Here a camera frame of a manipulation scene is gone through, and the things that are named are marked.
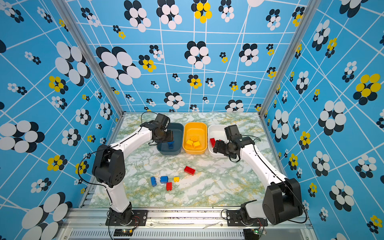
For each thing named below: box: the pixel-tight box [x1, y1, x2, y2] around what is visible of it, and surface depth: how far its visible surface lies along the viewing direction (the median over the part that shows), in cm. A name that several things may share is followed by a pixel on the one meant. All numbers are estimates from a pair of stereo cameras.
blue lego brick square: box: [160, 176, 169, 184], surface depth 88 cm
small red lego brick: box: [166, 182, 173, 191], surface depth 86 cm
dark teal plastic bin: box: [156, 122, 185, 155], surface depth 101 cm
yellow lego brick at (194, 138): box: [190, 135, 199, 142], surface depth 105 cm
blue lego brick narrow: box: [150, 176, 157, 187], surface depth 86 cm
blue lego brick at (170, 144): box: [167, 141, 174, 149], surface depth 101 cm
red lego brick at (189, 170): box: [184, 166, 196, 176], surface depth 90 cm
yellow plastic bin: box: [182, 122, 208, 155], surface depth 103 cm
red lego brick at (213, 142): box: [210, 138, 216, 148], surface depth 103 cm
